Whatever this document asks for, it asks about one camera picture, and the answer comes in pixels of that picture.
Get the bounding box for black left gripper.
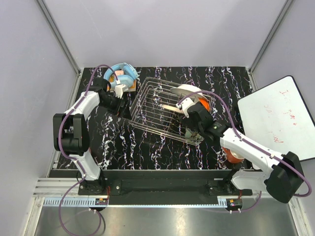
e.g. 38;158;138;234
99;93;131;120

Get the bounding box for orange and white bowl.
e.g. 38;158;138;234
199;98;210;112

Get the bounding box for green ceramic bowl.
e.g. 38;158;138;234
185;128;204;142

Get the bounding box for wire dish rack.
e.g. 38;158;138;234
130;77;201;146

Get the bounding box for pink and cream plate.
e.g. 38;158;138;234
161;104;184;114

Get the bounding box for white paper plate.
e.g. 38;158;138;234
170;84;205;98

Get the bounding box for orange ceramic mug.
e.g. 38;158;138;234
222;147;244;164

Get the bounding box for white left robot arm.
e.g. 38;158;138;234
53;78;128;195

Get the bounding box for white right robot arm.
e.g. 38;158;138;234
178;101;304;203

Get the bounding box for wooden board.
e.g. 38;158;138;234
110;79;136;92

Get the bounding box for blue headphones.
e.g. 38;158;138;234
103;62;139;88

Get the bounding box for small pink box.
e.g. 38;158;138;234
115;70;125;76

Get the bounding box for white whiteboard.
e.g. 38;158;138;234
238;76;315;161

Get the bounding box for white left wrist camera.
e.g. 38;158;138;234
114;84;128;99

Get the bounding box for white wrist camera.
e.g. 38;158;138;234
176;94;196;118
114;84;128;99

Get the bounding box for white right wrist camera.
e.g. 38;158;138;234
176;94;196;118

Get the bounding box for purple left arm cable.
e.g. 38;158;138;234
59;64;120;236

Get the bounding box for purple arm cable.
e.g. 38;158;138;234
178;90;313;213
59;64;120;236

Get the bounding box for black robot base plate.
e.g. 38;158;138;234
78;170;252;207

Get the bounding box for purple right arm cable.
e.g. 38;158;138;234
178;90;313;213

